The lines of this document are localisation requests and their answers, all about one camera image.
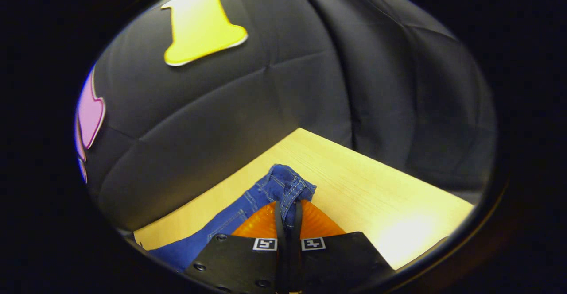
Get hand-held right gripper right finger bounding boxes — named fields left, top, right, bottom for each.
left=286, top=199, right=396, bottom=294

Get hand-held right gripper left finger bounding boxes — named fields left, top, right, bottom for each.
left=184, top=201, right=285, bottom=294

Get blue jeans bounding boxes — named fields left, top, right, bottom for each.
left=148, top=164, right=317, bottom=272

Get black backdrop cloth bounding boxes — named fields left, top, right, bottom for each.
left=74, top=0, right=497, bottom=232

